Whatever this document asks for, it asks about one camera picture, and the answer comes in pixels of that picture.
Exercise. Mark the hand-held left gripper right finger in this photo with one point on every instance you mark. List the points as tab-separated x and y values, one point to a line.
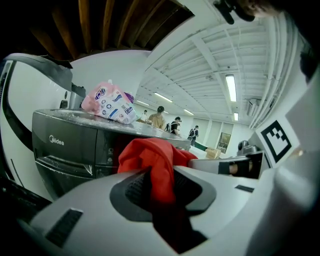
225	200

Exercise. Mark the brown wooden beam structure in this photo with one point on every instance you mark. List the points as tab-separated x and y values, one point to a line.
85	25

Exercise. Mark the long ceiling light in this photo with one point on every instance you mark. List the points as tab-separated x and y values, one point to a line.
163	97
142	102
236	116
231	87
188	112

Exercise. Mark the black head-worn camera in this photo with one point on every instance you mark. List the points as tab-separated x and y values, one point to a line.
230	10

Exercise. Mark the brown cardboard box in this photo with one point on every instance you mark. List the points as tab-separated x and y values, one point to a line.
213	153

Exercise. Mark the person's head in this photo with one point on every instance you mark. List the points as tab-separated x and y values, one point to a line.
260	8

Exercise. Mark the red clothes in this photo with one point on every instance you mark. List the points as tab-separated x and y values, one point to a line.
155	155

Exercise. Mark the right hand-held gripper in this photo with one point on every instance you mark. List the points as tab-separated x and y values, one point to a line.
275	140

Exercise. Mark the white air conditioner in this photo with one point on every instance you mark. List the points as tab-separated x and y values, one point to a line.
253	106

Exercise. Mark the pink detergent pouch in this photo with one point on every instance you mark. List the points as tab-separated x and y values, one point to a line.
110	105

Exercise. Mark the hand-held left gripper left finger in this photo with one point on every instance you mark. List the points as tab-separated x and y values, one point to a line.
95	212

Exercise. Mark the black washing machine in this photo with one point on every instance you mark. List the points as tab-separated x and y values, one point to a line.
70	140

